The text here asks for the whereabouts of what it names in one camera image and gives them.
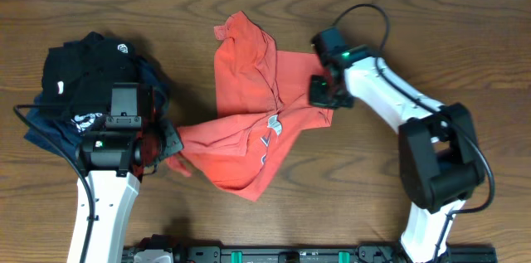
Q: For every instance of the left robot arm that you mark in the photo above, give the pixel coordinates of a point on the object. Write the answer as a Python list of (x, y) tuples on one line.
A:
[(112, 163)]

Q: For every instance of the navy blue folded garment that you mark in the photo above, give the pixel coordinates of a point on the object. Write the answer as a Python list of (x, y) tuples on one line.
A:
[(64, 134)]

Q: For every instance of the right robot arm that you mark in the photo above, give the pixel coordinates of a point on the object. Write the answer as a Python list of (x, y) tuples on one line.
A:
[(443, 171)]

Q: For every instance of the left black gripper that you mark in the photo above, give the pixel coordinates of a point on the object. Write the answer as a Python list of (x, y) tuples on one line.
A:
[(170, 139)]

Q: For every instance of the black patterned folded garment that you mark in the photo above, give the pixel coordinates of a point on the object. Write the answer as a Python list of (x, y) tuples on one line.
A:
[(86, 122)]

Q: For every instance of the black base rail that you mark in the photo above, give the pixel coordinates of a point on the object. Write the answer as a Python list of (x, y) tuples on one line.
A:
[(162, 249)]

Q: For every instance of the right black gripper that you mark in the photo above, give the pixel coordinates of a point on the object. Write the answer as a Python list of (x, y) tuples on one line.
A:
[(319, 98)]

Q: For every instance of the red orange t-shirt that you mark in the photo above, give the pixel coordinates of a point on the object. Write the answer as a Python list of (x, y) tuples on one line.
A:
[(262, 97)]

